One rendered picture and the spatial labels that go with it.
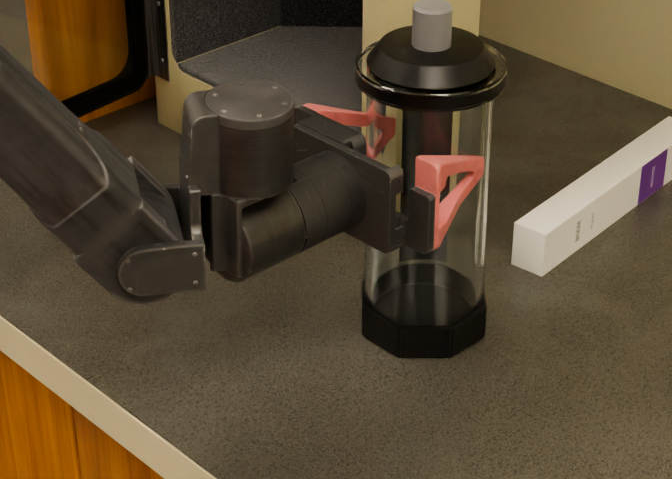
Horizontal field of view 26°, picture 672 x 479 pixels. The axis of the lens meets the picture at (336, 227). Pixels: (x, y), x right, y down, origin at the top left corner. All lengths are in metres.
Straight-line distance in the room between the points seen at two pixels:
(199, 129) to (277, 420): 0.25
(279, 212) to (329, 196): 0.04
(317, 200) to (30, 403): 0.42
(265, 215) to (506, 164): 0.49
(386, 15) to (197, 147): 0.30
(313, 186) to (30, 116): 0.20
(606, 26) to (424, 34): 0.59
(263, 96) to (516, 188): 0.47
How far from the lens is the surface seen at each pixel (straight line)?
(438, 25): 1.02
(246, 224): 0.94
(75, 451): 1.26
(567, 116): 1.49
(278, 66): 1.40
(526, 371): 1.11
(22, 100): 0.88
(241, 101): 0.92
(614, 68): 1.60
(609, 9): 1.58
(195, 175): 0.92
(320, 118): 1.04
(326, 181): 0.98
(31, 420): 1.31
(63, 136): 0.89
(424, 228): 1.00
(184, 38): 1.41
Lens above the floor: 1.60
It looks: 31 degrees down
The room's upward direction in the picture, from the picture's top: straight up
